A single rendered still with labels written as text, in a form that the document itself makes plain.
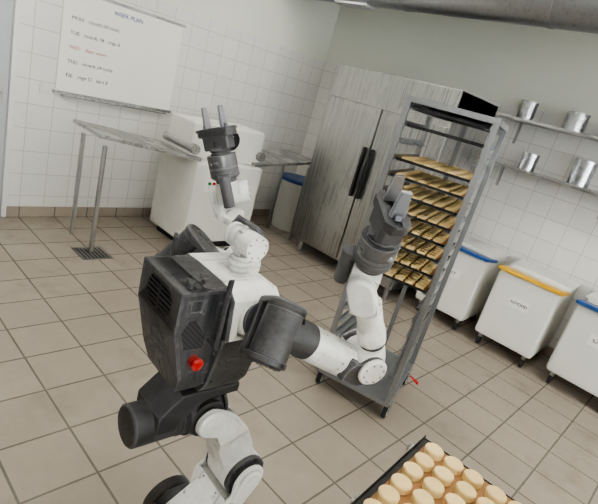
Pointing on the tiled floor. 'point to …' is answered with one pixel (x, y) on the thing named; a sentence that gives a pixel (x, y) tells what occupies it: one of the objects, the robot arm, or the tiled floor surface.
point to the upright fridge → (373, 153)
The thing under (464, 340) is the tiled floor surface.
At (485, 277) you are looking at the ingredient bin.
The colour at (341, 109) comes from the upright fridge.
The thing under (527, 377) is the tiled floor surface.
